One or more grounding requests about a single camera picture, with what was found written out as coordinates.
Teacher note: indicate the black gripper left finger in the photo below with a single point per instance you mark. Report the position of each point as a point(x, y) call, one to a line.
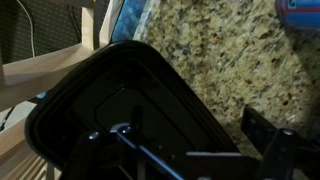
point(90, 156)

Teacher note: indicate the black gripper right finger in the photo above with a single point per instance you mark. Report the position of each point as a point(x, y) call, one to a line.
point(286, 153)

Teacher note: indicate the black rectangular plastic dish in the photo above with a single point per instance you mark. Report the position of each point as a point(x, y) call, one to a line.
point(150, 90)

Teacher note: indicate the blue can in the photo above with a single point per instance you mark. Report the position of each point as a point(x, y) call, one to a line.
point(300, 13)

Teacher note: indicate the light wooden slat chair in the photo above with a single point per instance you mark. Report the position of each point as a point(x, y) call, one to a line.
point(16, 146)
point(43, 66)

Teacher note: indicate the blue patterned fabric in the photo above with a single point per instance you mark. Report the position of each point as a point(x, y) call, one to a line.
point(128, 18)

